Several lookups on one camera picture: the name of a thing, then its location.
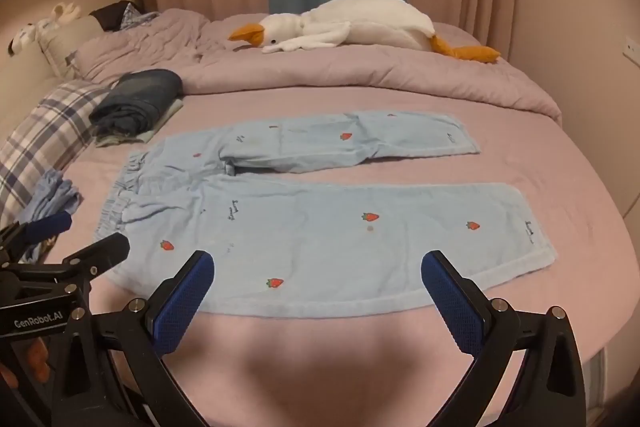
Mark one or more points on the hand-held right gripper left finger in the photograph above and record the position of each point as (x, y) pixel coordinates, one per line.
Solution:
(185, 302)

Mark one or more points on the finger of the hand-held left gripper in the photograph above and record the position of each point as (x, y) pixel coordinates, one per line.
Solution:
(100, 252)
(47, 224)

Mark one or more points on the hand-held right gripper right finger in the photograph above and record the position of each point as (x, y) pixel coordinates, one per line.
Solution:
(450, 307)

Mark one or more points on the light blue strawberry pants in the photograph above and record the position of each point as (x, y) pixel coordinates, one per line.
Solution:
(325, 247)

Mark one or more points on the person's left hand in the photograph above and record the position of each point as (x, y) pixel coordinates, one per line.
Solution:
(39, 359)

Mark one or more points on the crumpled blue cloth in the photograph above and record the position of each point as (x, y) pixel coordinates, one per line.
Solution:
(50, 194)

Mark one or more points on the plaid pillow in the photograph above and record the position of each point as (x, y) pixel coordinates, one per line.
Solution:
(45, 132)

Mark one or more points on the bed with pink sheet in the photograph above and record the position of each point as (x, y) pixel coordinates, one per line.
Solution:
(550, 187)

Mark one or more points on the folded dark blue jeans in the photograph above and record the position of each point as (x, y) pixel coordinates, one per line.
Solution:
(140, 97)

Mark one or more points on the folded pale green garment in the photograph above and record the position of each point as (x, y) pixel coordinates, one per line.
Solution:
(171, 109)

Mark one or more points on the white rabbit plush toy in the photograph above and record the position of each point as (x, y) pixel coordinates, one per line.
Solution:
(64, 13)

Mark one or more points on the dark brown garment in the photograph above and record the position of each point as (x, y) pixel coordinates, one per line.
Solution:
(110, 14)

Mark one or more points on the plaid shirt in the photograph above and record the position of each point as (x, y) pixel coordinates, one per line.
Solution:
(134, 14)

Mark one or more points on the pink quilt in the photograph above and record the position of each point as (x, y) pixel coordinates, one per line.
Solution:
(350, 77)

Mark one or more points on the white goose plush toy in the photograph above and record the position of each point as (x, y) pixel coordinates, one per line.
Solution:
(380, 19)

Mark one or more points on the white wall socket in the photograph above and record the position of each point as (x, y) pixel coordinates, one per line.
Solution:
(632, 52)

